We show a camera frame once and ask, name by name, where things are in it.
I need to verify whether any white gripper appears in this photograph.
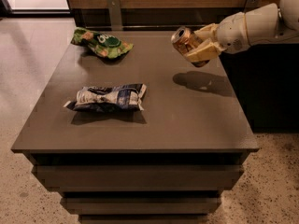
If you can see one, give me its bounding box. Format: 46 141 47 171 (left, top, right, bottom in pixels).
184 12 249 63

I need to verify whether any orange dented soda can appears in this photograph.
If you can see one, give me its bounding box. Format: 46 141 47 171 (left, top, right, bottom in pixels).
171 26 202 56

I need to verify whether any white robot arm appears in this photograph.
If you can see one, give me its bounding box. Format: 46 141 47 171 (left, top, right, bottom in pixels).
184 0 299 63

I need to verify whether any green snack bag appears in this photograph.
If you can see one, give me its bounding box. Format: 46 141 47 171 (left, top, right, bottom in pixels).
71 27 134 60

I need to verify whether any blue white chip bag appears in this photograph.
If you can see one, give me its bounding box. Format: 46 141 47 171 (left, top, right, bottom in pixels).
64 84 147 113

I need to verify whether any grey drawer cabinet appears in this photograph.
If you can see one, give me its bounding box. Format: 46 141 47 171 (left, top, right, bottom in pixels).
12 32 258 224

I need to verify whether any right metal wall bracket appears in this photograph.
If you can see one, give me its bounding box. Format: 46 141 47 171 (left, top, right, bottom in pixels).
244 0 261 12

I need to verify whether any metal wall bracket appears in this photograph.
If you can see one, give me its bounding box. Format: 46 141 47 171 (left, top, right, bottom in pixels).
244 0 261 12
107 0 122 31

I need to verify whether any left metal wall bracket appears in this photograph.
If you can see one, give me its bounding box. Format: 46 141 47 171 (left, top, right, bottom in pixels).
107 0 122 31

